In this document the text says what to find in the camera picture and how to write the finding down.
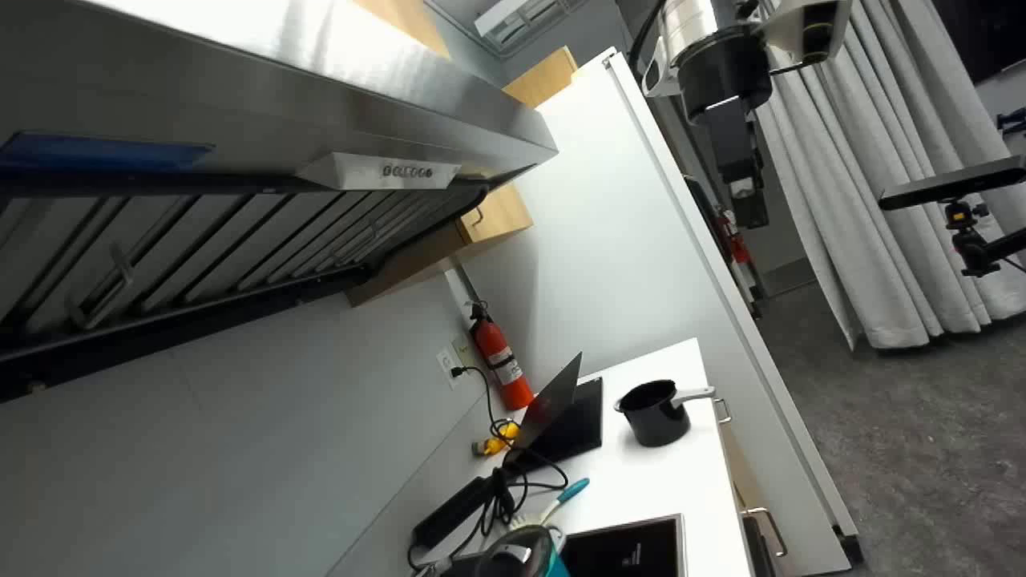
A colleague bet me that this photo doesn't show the long metal drawer handle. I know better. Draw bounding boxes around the long metal drawer handle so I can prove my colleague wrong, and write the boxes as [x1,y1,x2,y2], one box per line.
[737,502,791,560]

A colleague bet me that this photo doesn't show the stainless steel range hood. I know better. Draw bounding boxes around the stainless steel range hood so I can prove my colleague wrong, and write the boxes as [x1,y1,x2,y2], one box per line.
[0,0,562,403]

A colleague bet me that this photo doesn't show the teal handled brush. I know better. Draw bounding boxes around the teal handled brush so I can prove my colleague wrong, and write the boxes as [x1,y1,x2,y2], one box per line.
[540,474,595,525]

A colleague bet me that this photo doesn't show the white wall outlet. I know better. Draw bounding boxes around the white wall outlet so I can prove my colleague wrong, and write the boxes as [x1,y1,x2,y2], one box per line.
[438,341,474,379]

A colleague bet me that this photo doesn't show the white pleated curtain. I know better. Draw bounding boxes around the white pleated curtain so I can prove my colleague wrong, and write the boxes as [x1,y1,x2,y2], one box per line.
[758,0,1026,352]

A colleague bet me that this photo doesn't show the dark pot lid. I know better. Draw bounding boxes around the dark pot lid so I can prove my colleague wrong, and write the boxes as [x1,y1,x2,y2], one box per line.
[468,528,551,577]

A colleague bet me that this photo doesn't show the ceiling light fixture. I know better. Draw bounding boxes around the ceiling light fixture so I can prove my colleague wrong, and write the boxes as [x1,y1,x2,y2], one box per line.
[424,0,621,56]

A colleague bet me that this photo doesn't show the black power strip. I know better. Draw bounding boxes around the black power strip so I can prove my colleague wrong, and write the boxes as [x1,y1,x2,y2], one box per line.
[410,474,517,558]

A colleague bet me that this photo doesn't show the small red fire extinguisher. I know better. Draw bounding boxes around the small red fire extinguisher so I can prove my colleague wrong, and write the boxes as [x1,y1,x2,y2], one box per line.
[720,205,762,309]

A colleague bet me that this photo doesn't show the blue tape strip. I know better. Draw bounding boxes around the blue tape strip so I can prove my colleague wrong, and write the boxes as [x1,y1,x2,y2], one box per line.
[0,128,215,178]

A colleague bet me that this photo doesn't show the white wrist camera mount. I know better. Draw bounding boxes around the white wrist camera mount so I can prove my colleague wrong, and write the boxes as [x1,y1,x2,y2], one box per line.
[762,0,855,71]

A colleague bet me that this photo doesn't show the small yellow plug adapter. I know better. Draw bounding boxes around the small yellow plug adapter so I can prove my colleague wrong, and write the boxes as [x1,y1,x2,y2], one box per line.
[474,420,525,459]

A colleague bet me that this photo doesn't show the light wooden wall cabinet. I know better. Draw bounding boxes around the light wooden wall cabinet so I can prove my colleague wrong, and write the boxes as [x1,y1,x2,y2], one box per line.
[355,0,584,108]
[344,181,537,310]

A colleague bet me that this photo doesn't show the black open laptop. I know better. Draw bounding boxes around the black open laptop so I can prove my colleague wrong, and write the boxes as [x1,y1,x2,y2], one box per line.
[500,348,605,474]

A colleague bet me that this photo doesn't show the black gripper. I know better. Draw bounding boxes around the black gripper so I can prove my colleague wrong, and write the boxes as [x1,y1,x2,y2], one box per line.
[673,21,775,232]

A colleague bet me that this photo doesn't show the large red fire extinguisher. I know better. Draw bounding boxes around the large red fire extinguisher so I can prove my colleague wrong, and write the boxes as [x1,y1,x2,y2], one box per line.
[468,300,540,414]

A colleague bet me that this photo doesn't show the thin black outlet cord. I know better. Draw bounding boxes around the thin black outlet cord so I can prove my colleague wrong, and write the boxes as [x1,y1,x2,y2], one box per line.
[451,361,511,437]

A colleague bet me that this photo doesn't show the black camera stand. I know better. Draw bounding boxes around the black camera stand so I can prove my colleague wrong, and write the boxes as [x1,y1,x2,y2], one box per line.
[877,155,1026,283]

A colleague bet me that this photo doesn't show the black saucepan with metal handle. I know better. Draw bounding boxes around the black saucepan with metal handle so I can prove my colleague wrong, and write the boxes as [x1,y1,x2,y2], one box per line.
[617,376,722,449]

